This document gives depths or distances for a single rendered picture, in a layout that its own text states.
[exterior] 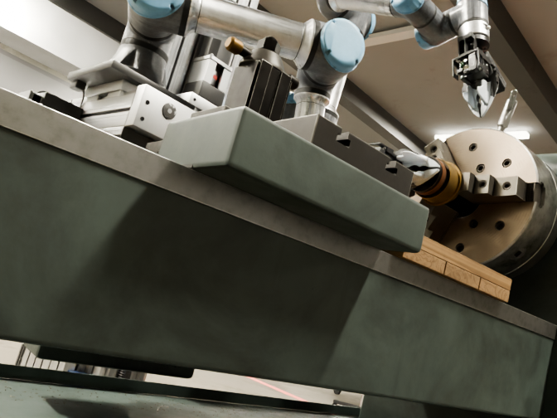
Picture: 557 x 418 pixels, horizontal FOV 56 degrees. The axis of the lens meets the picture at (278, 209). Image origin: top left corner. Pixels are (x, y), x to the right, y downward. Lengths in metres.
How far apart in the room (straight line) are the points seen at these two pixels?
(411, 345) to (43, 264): 0.51
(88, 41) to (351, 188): 5.65
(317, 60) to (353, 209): 0.72
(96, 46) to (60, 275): 5.72
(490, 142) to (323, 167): 0.70
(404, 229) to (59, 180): 0.38
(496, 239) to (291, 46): 0.61
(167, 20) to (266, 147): 0.75
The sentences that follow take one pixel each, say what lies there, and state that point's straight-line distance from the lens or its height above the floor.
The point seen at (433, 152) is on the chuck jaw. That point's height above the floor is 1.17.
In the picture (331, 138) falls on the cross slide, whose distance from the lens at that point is 0.58.
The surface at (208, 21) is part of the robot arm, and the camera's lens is 1.21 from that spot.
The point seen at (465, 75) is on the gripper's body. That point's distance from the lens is 1.40.
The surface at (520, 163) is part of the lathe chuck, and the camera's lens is 1.13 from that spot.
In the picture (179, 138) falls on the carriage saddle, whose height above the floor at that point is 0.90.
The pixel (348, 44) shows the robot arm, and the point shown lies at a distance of 1.25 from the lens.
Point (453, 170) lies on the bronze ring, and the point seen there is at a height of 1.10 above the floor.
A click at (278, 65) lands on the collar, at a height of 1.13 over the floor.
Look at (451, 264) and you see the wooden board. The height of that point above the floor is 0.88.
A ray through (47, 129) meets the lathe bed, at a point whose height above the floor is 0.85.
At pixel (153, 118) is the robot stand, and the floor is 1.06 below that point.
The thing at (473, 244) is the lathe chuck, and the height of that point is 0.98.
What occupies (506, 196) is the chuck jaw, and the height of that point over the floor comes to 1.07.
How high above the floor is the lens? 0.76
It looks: 10 degrees up
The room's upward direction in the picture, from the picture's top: 15 degrees clockwise
